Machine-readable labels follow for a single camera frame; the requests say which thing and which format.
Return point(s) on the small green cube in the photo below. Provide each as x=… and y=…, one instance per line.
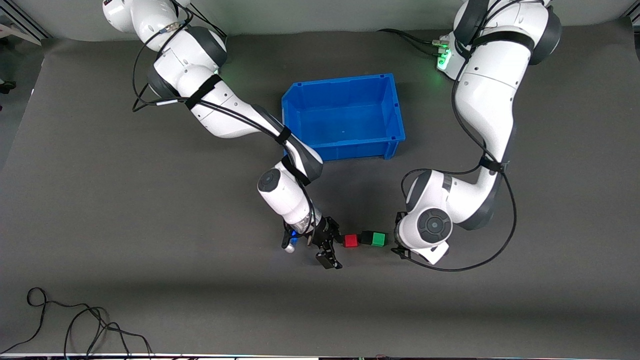
x=380, y=239

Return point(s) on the small black cube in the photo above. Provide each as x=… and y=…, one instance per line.
x=366, y=237

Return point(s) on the aluminium frame rail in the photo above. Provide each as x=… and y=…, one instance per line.
x=20, y=17

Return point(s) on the small red cube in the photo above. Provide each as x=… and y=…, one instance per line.
x=351, y=241

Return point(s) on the dark grey table mat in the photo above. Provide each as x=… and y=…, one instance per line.
x=200, y=300

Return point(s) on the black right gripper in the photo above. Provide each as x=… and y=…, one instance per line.
x=323, y=231

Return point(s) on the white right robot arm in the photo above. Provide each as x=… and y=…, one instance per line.
x=220, y=112

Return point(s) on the blue plastic storage bin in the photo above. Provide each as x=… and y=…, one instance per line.
x=345, y=120

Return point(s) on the black caster wheel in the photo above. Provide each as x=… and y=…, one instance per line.
x=7, y=87

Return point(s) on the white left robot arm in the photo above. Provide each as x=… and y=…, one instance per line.
x=490, y=100

